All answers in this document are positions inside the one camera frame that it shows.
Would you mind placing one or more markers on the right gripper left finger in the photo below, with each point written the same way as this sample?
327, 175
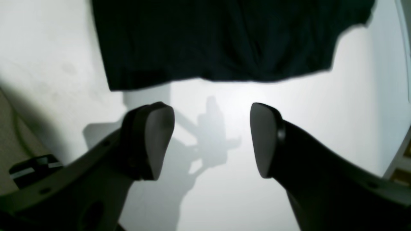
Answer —
89, 194

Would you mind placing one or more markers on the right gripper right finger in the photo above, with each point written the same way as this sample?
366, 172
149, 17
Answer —
326, 192

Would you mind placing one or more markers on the black T-shirt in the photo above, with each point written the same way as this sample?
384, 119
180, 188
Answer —
145, 43

